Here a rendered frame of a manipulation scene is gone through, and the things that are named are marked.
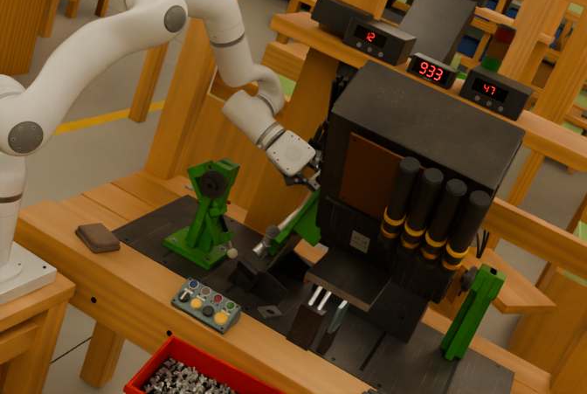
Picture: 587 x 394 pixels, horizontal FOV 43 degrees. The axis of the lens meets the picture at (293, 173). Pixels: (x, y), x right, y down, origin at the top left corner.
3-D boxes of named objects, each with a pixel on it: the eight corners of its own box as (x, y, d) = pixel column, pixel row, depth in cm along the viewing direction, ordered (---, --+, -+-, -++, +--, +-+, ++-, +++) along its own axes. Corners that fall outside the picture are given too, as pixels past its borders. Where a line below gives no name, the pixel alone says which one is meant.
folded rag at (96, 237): (73, 233, 192) (76, 223, 191) (100, 230, 198) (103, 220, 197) (93, 254, 186) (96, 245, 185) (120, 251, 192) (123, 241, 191)
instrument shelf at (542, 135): (583, 174, 183) (592, 159, 181) (268, 27, 205) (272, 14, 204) (586, 153, 205) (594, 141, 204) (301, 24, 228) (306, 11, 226)
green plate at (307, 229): (300, 263, 189) (349, 203, 180) (276, 240, 190) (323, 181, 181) (316, 248, 199) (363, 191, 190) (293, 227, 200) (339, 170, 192)
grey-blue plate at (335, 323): (322, 356, 182) (343, 309, 177) (314, 352, 183) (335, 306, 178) (334, 340, 191) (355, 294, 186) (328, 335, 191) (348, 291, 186)
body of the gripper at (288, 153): (260, 147, 193) (293, 176, 192) (287, 120, 196) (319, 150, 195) (257, 155, 200) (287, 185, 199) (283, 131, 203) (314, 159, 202)
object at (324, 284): (364, 316, 166) (369, 306, 164) (301, 281, 170) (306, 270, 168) (407, 259, 201) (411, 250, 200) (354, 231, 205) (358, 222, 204)
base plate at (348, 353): (491, 463, 171) (494, 457, 170) (105, 238, 199) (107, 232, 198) (512, 377, 209) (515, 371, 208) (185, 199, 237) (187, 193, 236)
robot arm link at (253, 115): (275, 129, 204) (252, 149, 200) (240, 96, 205) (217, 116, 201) (283, 114, 197) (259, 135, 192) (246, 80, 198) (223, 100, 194)
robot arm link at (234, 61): (245, 5, 189) (269, 100, 209) (200, 38, 181) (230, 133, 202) (271, 13, 184) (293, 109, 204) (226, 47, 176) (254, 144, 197)
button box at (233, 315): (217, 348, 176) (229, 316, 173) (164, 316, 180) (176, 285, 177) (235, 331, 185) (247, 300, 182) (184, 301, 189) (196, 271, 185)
